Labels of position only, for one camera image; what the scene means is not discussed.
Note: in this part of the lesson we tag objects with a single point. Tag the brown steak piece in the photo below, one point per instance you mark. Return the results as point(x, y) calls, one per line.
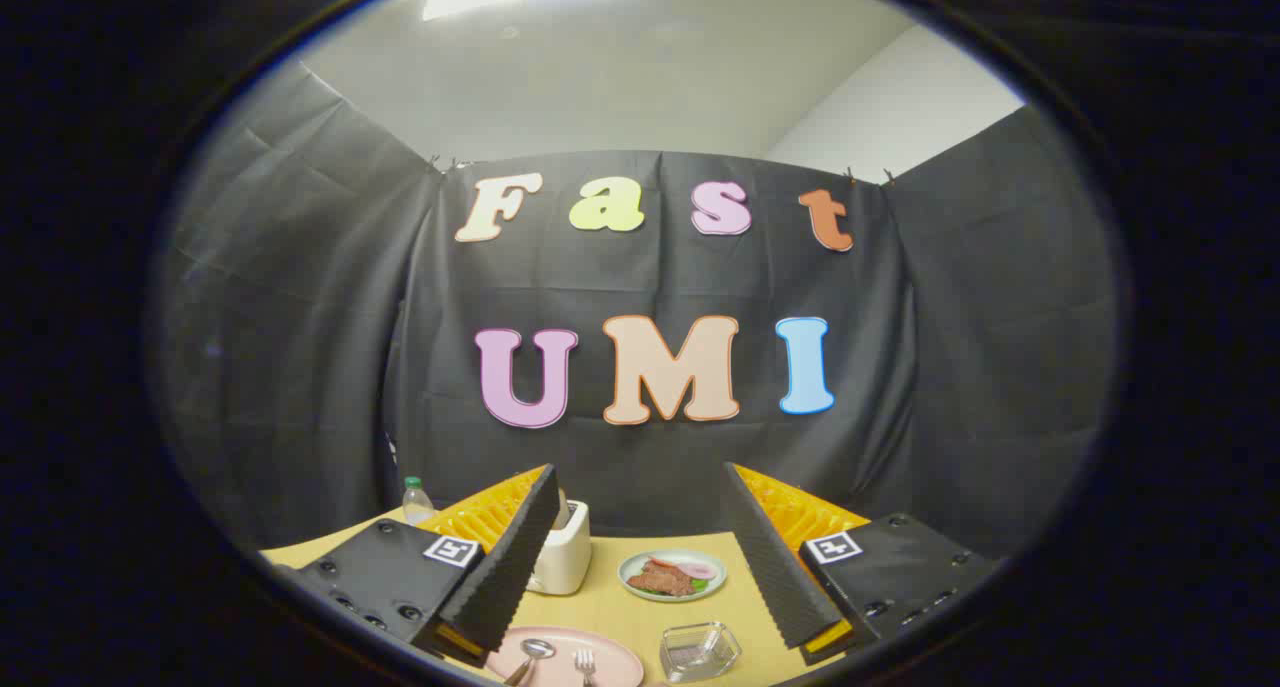
point(662, 579)

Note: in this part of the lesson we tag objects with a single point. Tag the clear plastic water bottle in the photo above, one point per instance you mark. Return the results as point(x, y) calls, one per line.
point(416, 504)

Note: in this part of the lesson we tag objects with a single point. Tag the pale green oval plate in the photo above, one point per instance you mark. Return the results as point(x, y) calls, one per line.
point(645, 560)

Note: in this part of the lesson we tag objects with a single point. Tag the cream white toaster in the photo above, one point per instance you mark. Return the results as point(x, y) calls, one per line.
point(567, 559)

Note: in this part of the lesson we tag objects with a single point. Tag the clear square glass dish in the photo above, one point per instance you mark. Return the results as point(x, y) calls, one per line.
point(700, 652)

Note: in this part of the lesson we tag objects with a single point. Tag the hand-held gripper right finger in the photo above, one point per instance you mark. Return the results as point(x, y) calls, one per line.
point(775, 567)

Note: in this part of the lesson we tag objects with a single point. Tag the pink ham slice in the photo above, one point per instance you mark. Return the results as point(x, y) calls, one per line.
point(698, 570)

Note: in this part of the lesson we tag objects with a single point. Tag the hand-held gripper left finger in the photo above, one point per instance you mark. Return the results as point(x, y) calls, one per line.
point(505, 577)

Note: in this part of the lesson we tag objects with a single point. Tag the metal fork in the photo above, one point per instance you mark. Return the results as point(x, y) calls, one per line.
point(585, 663)

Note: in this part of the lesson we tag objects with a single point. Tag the black backdrop cloth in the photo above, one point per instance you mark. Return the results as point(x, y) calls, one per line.
point(300, 367)

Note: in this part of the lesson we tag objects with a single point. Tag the pink round plate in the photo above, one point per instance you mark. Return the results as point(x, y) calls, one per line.
point(620, 667)

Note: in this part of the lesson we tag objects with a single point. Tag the toast bread slice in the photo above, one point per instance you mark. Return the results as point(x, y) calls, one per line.
point(561, 512)

